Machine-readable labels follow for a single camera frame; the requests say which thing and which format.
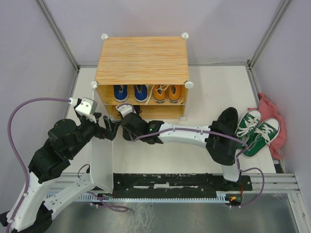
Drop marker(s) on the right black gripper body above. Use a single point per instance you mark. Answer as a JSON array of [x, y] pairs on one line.
[[131, 135]]

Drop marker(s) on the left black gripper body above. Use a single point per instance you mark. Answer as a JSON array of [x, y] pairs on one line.
[[94, 128]]

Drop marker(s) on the blue sneaker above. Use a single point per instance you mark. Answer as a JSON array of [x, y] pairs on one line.
[[120, 93], [140, 92]]

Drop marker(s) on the orange sneaker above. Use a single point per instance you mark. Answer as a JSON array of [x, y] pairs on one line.
[[158, 92], [174, 93]]

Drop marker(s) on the green sneaker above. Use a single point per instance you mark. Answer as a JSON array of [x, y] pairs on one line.
[[247, 124], [263, 136]]

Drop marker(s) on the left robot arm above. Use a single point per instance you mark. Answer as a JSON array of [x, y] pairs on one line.
[[34, 211]]

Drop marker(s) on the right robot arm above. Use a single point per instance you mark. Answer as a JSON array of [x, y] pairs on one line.
[[218, 139]]

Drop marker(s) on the front left cabinet connector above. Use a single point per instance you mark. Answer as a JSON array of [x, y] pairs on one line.
[[94, 85]]

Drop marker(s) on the bottom right cabinet connector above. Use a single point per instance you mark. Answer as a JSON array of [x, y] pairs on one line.
[[182, 119]]

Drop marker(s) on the wood pattern shoe cabinet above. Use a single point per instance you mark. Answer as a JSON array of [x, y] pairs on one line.
[[143, 60]]

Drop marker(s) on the front right cabinet connector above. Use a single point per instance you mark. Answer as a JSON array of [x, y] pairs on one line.
[[189, 85]]

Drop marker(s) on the white cabinet corner connector left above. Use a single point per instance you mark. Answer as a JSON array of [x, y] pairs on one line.
[[104, 37]]

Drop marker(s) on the white cabinet corner connector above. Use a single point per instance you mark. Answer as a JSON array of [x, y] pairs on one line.
[[104, 37], [185, 35]]

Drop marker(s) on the white cabinet corner connector right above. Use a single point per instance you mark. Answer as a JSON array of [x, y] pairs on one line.
[[185, 35]]

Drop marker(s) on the pink cloth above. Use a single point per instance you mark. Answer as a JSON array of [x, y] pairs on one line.
[[269, 110]]

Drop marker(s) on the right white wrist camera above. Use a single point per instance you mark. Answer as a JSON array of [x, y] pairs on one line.
[[124, 109]]

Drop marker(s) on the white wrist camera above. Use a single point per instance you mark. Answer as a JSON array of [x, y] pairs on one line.
[[86, 107], [124, 109]]

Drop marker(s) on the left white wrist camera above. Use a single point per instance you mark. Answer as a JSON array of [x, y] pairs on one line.
[[86, 107]]

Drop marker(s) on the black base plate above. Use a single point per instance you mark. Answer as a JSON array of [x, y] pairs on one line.
[[201, 185]]

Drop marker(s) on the white cable duct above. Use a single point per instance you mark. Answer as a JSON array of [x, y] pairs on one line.
[[220, 198]]

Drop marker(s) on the left aluminium frame post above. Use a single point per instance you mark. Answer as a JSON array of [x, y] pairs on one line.
[[42, 5]]

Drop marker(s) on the aluminium frame post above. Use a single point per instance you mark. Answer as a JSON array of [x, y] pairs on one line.
[[42, 5], [276, 19]]

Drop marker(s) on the right aluminium frame post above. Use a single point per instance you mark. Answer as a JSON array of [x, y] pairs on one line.
[[276, 19]]

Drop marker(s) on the aluminium rail frame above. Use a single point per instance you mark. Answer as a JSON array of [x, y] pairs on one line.
[[288, 88]]

